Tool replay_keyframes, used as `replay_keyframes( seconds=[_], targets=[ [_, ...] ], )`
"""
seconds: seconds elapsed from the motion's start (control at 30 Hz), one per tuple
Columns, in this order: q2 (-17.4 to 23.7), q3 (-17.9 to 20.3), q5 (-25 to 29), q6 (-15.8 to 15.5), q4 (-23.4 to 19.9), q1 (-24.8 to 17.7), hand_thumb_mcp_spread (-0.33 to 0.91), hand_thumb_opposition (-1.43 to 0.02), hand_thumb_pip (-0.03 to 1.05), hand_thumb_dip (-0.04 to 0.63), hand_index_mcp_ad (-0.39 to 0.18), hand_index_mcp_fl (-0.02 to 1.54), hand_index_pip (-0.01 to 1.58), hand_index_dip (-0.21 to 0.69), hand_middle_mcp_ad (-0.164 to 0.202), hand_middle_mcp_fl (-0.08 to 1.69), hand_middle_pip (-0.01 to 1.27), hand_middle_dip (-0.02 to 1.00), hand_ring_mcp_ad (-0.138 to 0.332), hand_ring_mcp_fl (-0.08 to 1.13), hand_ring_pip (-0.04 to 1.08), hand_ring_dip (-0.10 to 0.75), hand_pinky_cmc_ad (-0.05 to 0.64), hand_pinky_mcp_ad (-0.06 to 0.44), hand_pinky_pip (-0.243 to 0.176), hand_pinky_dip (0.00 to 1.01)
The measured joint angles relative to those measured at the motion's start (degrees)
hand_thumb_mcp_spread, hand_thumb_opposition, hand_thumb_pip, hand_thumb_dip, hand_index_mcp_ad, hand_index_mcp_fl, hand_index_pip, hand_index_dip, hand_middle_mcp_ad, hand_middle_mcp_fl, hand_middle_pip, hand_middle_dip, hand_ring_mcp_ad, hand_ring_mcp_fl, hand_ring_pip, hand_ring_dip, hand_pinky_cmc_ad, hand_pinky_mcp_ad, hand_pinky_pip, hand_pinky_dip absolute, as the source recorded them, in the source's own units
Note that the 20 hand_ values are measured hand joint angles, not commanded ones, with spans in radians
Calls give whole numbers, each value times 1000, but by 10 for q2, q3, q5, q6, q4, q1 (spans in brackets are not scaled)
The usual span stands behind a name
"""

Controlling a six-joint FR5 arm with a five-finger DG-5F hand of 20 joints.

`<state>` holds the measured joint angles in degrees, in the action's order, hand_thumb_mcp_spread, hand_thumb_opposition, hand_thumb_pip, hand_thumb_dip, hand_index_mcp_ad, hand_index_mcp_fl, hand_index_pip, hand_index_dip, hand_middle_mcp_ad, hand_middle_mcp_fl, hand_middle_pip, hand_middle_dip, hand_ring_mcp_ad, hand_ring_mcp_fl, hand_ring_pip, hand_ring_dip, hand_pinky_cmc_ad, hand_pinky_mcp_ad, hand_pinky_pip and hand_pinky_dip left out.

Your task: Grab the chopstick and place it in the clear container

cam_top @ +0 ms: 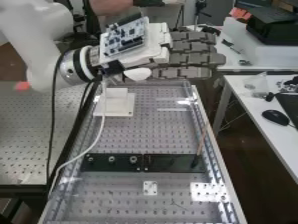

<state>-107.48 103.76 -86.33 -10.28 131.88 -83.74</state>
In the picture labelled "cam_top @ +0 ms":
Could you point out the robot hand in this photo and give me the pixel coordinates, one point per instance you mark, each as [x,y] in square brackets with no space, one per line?
[151,50]

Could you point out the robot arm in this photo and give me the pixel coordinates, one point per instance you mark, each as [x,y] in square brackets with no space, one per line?
[35,33]

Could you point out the person's forearm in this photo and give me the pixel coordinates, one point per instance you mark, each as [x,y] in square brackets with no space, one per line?
[113,5]

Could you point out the small white box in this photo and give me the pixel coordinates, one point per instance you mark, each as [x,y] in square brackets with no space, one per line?
[116,103]

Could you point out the red tray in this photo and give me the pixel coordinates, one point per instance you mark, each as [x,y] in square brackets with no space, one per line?
[240,13]

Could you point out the white desk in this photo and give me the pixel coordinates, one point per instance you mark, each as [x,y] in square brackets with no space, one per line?
[253,110]
[266,57]

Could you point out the black machine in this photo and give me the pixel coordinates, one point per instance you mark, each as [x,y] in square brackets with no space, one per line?
[273,25]

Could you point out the thin stick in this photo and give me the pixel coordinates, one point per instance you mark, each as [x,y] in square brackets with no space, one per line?
[201,143]

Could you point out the small black device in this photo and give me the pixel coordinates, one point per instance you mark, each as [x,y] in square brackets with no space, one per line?
[269,97]

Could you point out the black computer mouse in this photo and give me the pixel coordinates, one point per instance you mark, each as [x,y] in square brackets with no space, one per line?
[276,117]

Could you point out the black plate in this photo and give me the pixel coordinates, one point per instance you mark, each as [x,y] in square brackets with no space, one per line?
[120,163]

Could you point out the clear box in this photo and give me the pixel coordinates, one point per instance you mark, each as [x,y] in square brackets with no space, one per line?
[111,203]

